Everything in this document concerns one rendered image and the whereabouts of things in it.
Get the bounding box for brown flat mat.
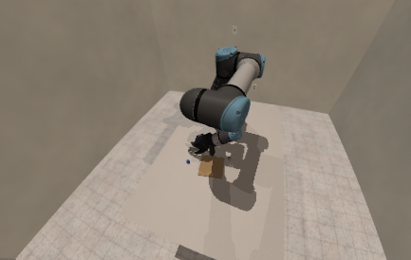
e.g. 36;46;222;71
197;156;225;178

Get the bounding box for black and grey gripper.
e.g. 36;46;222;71
189;133;216;155

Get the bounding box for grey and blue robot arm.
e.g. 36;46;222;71
179;46;266;146

